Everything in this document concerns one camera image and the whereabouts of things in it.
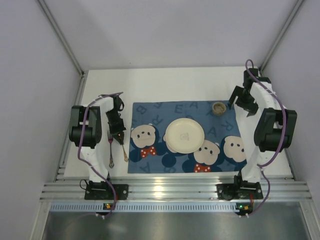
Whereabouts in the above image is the gold spoon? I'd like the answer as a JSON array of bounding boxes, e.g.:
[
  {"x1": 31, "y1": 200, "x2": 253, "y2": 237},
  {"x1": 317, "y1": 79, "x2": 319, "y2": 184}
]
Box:
[{"x1": 118, "y1": 133, "x2": 129, "y2": 162}]

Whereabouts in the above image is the blue bear print cloth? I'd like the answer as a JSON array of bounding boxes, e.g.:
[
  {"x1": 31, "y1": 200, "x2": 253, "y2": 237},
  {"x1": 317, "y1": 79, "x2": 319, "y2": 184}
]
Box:
[{"x1": 128, "y1": 101, "x2": 247, "y2": 174}]

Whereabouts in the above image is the cream round plate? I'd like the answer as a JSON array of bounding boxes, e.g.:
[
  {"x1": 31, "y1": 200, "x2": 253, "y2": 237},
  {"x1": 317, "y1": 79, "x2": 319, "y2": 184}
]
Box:
[{"x1": 163, "y1": 118, "x2": 205, "y2": 154}]

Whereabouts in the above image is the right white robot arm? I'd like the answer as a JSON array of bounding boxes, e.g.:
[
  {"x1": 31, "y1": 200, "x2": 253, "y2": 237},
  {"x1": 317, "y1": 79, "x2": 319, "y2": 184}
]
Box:
[{"x1": 227, "y1": 67, "x2": 297, "y2": 183}]

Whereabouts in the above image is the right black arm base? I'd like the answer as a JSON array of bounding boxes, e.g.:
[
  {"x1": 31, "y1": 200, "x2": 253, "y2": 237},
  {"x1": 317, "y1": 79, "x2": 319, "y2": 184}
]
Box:
[{"x1": 216, "y1": 173, "x2": 263, "y2": 201}]

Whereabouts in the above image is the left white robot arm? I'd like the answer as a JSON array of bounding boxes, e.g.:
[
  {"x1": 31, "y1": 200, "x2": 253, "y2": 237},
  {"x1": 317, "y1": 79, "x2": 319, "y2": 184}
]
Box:
[{"x1": 68, "y1": 92, "x2": 126, "y2": 183}]

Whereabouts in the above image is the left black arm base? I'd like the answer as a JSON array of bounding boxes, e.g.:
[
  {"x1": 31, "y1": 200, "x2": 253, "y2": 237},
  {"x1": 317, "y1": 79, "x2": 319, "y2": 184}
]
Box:
[{"x1": 84, "y1": 181, "x2": 129, "y2": 201}]

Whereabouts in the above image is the left aluminium frame post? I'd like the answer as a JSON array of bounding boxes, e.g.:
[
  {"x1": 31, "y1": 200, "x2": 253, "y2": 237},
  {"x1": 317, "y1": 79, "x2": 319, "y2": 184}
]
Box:
[{"x1": 35, "y1": 0, "x2": 85, "y2": 77}]

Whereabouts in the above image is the aluminium frame post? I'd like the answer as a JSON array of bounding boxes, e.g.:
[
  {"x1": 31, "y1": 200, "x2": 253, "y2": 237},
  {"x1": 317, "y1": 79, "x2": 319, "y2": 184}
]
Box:
[
  {"x1": 35, "y1": 0, "x2": 85, "y2": 77},
  {"x1": 258, "y1": 0, "x2": 306, "y2": 74}
]

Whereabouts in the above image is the aluminium mounting rail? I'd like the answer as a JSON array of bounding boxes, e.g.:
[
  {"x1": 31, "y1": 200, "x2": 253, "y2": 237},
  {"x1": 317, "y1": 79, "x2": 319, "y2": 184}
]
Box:
[{"x1": 40, "y1": 162, "x2": 312, "y2": 202}]

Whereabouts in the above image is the perforated grey cable tray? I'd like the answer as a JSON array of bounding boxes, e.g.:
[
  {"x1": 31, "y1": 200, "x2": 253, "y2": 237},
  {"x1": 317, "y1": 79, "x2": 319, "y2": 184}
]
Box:
[{"x1": 50, "y1": 202, "x2": 252, "y2": 214}]

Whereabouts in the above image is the right aluminium frame post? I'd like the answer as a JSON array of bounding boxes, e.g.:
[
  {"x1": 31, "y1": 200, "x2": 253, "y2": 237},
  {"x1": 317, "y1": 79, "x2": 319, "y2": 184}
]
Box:
[{"x1": 258, "y1": 0, "x2": 306, "y2": 74}]

